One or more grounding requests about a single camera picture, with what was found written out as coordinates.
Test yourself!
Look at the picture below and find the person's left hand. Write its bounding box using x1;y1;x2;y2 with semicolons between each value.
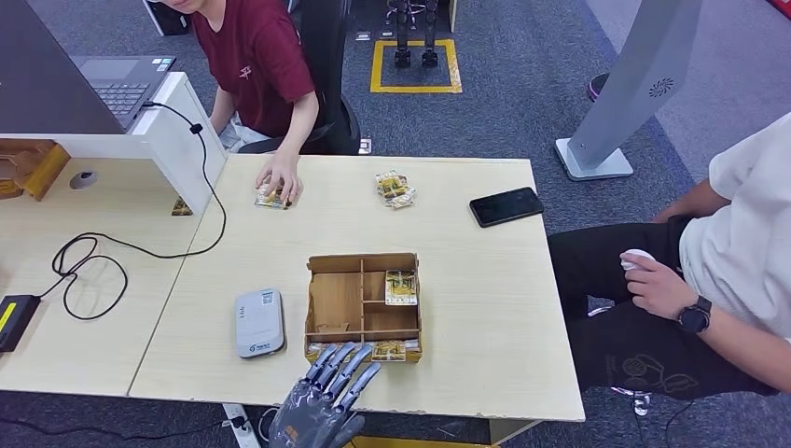
255;153;305;208
624;252;688;321

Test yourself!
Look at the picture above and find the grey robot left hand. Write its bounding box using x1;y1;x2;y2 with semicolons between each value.
267;343;383;448

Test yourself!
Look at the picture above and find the handheld remote controller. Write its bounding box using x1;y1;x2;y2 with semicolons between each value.
619;248;658;273

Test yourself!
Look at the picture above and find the person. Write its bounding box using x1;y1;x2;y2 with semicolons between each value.
157;0;321;208
547;111;791;400

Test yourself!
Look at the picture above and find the grey card reader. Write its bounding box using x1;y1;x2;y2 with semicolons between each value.
233;287;286;360

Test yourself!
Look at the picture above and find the black wrist watch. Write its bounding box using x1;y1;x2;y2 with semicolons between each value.
676;294;714;336

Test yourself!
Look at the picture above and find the white power strip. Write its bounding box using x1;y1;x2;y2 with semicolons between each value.
221;402;262;448

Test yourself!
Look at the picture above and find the white desk partition shelf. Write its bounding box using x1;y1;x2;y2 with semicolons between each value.
0;71;229;217

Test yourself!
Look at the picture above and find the wooden compartment organizer box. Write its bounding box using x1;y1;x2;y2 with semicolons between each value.
304;252;425;366

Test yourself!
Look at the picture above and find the yellow board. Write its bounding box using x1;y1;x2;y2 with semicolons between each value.
345;435;499;448

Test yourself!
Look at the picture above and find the chrome chair base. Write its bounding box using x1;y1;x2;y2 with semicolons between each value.
608;384;653;417

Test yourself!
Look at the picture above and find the black office chair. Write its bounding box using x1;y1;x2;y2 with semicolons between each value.
237;0;362;156

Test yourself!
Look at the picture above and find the black smartphone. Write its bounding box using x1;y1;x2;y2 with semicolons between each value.
468;186;546;230

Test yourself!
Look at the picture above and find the dark laptop computer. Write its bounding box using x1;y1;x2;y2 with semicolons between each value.
0;0;177;135

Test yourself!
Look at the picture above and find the idle humanoid robot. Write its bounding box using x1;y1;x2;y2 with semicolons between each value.
389;0;441;69

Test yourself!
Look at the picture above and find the grey standing kiosk terminal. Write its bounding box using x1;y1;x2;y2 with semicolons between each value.
554;0;704;182

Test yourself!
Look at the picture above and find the dark shoe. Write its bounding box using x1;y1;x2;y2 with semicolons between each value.
586;71;612;103

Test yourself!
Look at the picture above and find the wooden tray box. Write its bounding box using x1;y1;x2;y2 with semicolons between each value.
0;138;71;203

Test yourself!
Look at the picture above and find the black power adapter brick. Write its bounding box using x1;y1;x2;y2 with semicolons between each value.
0;295;42;355

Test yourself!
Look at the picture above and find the black power cable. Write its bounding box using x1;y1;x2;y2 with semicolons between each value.
50;100;229;323

